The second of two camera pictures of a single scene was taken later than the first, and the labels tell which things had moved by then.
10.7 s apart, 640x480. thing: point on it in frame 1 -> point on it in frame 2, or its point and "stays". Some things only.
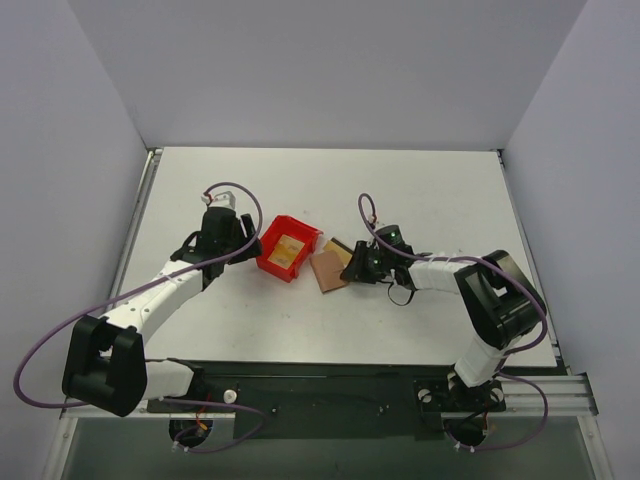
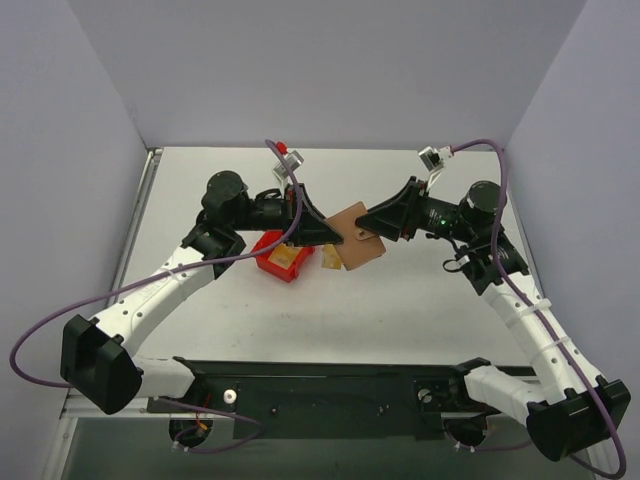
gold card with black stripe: x=345 y=254 -> x=330 y=257
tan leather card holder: x=328 y=267 -> x=358 y=245
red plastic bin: x=291 y=228 stays
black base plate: x=333 y=399 stays
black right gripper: x=365 y=262 -> x=411 y=210
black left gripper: x=239 y=239 -> x=298 y=214
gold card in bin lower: x=284 y=255 stays
